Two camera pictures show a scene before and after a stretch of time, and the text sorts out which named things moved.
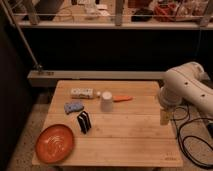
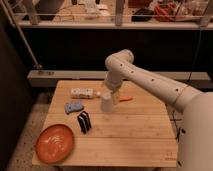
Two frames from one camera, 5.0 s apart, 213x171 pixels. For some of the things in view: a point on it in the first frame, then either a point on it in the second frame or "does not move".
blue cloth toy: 74,106 does not move
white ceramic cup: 107,103 does not move
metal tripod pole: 37,65 does not move
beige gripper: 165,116 -> 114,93
